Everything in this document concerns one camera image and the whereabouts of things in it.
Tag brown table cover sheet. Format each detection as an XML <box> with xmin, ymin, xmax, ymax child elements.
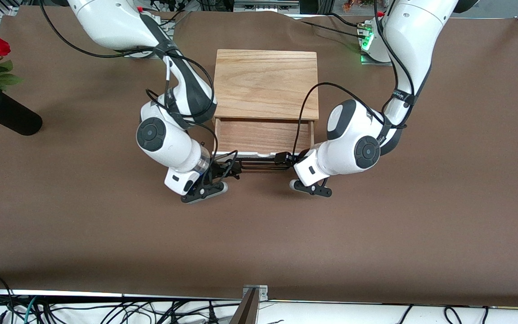
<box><xmin>0</xmin><ymin>5</ymin><xmax>518</xmax><ymax>309</ymax></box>

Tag wooden drawer cabinet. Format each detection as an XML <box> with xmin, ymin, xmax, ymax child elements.
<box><xmin>213</xmin><ymin>49</ymin><xmax>320</xmax><ymax>122</ymax></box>

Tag teal cable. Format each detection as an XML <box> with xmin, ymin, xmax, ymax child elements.
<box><xmin>22</xmin><ymin>296</ymin><xmax>39</xmax><ymax>324</ymax></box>

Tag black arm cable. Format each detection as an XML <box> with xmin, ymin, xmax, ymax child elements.
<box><xmin>291</xmin><ymin>0</ymin><xmax>421</xmax><ymax>156</ymax></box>
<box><xmin>39</xmin><ymin>0</ymin><xmax>241</xmax><ymax>180</ymax></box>

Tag black ribbed vase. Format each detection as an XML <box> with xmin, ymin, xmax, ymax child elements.
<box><xmin>0</xmin><ymin>92</ymin><xmax>43</xmax><ymax>136</ymax></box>

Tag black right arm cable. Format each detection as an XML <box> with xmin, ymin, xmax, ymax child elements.
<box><xmin>39</xmin><ymin>0</ymin><xmax>241</xmax><ymax>180</ymax></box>

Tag tangled black cable bundle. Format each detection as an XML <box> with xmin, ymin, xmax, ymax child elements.
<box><xmin>39</xmin><ymin>299</ymin><xmax>241</xmax><ymax>324</ymax></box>

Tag grey equipment box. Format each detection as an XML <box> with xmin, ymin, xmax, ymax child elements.
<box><xmin>233</xmin><ymin>0</ymin><xmax>300</xmax><ymax>14</ymax></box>

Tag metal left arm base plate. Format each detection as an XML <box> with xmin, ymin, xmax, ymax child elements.
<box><xmin>361</xmin><ymin>53</ymin><xmax>394</xmax><ymax>66</ymax></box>

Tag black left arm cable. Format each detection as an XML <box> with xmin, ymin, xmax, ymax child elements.
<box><xmin>291</xmin><ymin>0</ymin><xmax>421</xmax><ymax>156</ymax></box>

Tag colourful artificial plant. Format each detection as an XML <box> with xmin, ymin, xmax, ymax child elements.
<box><xmin>342</xmin><ymin>0</ymin><xmax>376</xmax><ymax>12</ymax></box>

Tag small metal bracket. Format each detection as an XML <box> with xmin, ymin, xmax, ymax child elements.
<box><xmin>242</xmin><ymin>284</ymin><xmax>269</xmax><ymax>302</ymax></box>

